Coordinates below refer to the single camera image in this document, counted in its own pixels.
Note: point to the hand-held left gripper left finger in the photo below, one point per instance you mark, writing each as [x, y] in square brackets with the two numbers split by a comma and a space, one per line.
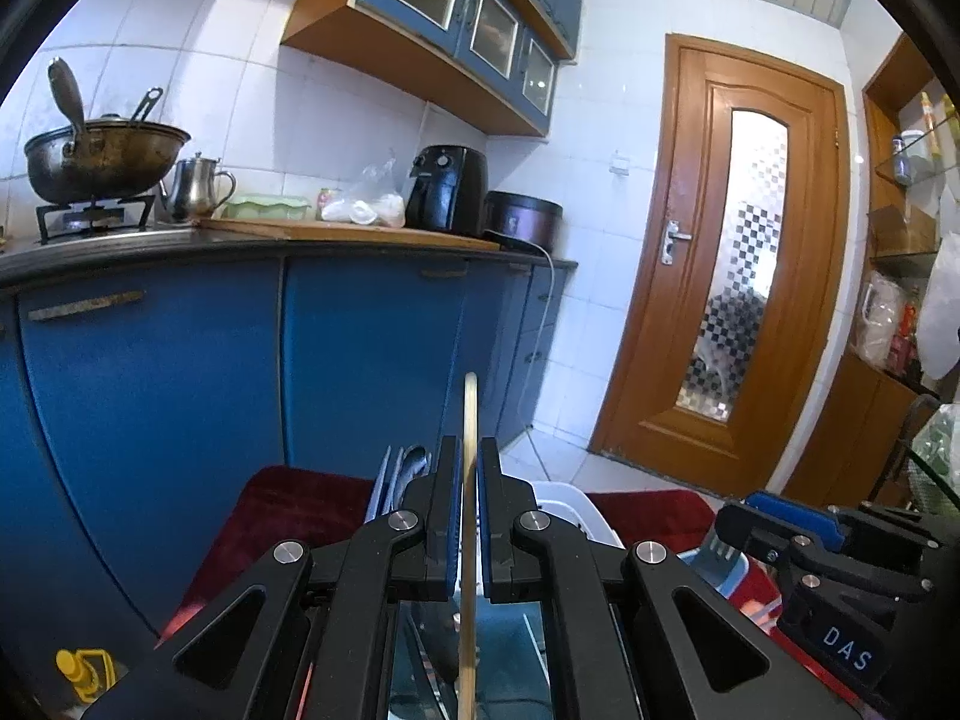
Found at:
[452, 525]

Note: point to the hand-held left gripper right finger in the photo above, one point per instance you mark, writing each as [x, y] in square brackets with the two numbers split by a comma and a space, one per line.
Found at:
[487, 532]

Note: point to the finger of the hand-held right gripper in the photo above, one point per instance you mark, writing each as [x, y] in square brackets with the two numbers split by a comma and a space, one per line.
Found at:
[772, 540]
[802, 514]

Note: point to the steel fork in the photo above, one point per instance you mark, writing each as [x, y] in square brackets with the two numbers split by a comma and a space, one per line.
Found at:
[721, 551]

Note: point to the white plastic spoon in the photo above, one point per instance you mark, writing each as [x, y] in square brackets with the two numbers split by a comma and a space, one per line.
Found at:
[384, 491]

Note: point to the light blue utensil holder box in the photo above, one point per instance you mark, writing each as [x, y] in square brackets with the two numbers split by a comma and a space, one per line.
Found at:
[577, 510]

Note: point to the cream chopstick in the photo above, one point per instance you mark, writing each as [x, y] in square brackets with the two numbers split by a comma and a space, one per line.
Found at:
[470, 420]

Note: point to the wooden shelf unit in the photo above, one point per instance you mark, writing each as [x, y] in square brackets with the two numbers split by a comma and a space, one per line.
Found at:
[840, 427]

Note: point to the red floral blanket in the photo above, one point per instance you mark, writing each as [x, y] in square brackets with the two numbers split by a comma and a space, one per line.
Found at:
[300, 499]

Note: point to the wooden door with glass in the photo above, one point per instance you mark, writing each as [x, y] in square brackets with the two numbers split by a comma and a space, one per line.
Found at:
[652, 330]

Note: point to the wooden cutting board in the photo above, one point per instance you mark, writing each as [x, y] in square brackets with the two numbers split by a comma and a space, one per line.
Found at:
[352, 232]

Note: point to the dark rice cooker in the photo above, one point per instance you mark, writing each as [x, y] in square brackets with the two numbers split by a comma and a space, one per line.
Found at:
[525, 221]

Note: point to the blue base cabinets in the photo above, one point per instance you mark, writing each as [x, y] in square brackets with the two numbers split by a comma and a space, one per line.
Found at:
[150, 405]

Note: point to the black air fryer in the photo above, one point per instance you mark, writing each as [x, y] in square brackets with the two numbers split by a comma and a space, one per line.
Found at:
[446, 191]

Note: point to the clear plastic bag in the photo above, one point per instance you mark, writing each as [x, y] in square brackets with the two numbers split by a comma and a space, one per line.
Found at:
[371, 199]

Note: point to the small glass jar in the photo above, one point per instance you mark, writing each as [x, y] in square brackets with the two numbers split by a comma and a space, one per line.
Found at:
[328, 204]

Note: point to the green plastic tray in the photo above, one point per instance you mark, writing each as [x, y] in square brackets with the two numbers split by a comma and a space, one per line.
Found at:
[268, 208]

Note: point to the bottle on shelf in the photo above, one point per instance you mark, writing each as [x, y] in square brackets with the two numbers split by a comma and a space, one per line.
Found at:
[909, 157]

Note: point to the yellow plastic object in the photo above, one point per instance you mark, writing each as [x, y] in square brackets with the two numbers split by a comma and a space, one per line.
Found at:
[82, 675]

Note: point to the steel kettle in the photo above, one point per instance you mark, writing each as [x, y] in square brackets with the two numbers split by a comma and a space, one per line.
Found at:
[196, 187]

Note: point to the gas stove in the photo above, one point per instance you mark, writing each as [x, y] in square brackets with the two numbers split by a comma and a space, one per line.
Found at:
[94, 221]

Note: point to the large black wok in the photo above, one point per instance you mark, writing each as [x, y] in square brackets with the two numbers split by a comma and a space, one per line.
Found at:
[105, 161]

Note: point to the white wall switch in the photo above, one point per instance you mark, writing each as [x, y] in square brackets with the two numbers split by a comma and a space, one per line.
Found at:
[620, 165]

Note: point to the glass door wall cabinet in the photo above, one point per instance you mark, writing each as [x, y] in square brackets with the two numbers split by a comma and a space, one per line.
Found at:
[420, 22]

